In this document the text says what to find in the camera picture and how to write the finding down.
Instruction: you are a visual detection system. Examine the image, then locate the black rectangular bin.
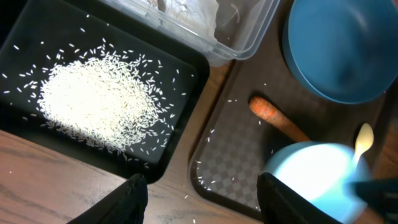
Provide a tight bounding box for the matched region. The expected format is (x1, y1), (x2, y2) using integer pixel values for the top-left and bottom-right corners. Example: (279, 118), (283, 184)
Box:
(1, 0), (210, 183)

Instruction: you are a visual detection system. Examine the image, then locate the orange carrot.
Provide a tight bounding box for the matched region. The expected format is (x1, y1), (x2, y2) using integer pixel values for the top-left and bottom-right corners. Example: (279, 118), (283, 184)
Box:
(249, 96), (310, 142)

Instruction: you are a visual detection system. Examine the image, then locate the light blue bowl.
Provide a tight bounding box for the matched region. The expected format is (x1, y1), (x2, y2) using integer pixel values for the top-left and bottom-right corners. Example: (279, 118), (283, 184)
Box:
(264, 141), (370, 223)

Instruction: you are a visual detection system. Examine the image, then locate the yellow plastic spoon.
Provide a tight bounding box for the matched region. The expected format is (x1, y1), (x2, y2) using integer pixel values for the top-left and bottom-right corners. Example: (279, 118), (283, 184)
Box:
(353, 123), (374, 165)

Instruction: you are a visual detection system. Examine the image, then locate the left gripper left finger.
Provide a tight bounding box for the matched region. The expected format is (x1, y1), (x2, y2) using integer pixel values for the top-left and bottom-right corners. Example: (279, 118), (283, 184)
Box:
(69, 174), (148, 224)

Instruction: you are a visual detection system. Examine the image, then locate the white rice pile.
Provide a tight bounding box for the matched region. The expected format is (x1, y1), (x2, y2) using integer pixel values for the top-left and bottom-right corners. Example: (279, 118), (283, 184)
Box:
(1, 14), (197, 170)

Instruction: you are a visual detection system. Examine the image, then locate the dark brown serving tray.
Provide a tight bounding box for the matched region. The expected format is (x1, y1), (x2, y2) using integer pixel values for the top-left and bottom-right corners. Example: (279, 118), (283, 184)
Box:
(188, 1), (397, 220)

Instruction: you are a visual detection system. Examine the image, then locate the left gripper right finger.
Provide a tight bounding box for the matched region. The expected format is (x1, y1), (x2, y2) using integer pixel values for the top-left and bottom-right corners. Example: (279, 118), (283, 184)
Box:
(257, 172), (340, 224)

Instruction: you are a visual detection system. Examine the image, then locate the dark blue plate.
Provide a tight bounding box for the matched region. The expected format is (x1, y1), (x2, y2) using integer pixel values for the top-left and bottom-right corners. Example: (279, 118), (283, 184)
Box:
(282, 0), (397, 104)

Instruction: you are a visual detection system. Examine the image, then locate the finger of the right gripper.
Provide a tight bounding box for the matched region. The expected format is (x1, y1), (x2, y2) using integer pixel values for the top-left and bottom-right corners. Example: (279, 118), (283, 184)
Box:
(351, 179), (397, 223)

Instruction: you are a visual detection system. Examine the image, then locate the white napkin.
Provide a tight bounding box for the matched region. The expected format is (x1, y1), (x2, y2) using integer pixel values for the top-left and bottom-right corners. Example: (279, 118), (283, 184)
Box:
(143, 0), (219, 39)

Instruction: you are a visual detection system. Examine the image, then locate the clear plastic bin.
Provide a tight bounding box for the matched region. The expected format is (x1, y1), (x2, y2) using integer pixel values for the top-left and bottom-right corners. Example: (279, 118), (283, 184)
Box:
(103, 0), (280, 67)

